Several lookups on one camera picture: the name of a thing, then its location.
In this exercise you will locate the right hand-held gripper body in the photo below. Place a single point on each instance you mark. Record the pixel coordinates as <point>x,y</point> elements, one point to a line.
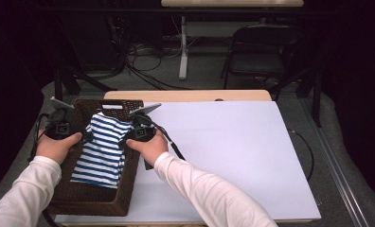
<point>143,130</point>

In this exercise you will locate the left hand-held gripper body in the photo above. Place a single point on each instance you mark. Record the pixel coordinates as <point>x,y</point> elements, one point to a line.
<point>61,126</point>

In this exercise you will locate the blue white striped shirt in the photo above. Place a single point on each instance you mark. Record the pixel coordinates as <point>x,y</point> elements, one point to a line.
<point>100,154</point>

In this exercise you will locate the brown wicker basket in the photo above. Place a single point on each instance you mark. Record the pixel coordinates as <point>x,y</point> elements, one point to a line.
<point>91,198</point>

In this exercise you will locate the person's right hand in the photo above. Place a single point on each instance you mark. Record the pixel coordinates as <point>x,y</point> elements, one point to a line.
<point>152,149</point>

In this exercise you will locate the person's left hand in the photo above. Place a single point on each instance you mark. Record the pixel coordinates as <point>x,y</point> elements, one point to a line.
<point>54,148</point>

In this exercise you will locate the black metal stand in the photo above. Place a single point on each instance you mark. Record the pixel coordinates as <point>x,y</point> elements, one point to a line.
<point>58,91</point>
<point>316,97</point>

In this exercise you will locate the light wooden table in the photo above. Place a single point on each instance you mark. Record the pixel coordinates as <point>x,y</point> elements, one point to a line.
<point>182,95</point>

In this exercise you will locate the white board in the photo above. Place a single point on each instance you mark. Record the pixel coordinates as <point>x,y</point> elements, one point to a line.
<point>233,151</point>

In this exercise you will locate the white-legged desk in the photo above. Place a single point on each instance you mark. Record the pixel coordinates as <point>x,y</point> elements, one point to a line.
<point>183,47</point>

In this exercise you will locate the black folding chair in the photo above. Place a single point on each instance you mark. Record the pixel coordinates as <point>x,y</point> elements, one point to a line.
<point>258,60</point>

